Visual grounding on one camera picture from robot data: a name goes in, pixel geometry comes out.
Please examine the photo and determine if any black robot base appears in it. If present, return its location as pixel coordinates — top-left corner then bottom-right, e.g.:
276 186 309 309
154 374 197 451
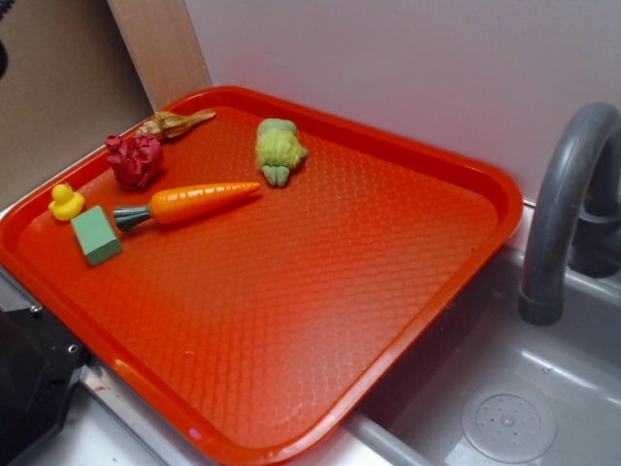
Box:
1 306 86 465

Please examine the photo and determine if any red plastic tray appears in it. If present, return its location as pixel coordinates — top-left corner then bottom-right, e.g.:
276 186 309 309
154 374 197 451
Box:
1 86 522 465

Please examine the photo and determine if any green plush toy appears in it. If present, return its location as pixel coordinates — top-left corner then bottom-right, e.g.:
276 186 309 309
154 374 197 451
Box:
255 118 309 188

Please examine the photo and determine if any orange toy carrot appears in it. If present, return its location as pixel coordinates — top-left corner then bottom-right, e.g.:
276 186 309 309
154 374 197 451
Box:
113 182 261 231

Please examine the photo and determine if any striped tan seashell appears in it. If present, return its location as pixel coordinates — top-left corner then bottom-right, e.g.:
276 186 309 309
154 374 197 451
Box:
136 111 216 142

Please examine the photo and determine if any crumpled red paper ball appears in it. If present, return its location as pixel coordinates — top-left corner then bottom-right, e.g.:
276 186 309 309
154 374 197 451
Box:
105 134 164 189

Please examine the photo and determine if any green foam block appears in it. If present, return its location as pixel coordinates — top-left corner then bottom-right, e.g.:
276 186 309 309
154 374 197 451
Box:
71 206 122 266

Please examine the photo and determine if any grey toy sink basin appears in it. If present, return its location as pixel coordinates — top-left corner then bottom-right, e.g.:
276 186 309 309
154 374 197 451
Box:
345 248 620 465

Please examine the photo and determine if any yellow rubber duck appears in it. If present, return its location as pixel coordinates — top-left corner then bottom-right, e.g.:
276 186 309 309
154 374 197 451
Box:
49 183 85 221

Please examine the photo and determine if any wooden plank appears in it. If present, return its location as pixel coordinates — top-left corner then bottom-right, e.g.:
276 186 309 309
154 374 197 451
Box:
108 0 212 110

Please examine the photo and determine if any grey toy faucet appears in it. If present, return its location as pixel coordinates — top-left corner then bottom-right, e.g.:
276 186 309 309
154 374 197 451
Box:
518 102 620 325

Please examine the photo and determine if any black cable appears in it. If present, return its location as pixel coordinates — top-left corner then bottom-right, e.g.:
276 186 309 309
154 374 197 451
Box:
0 0 20 79

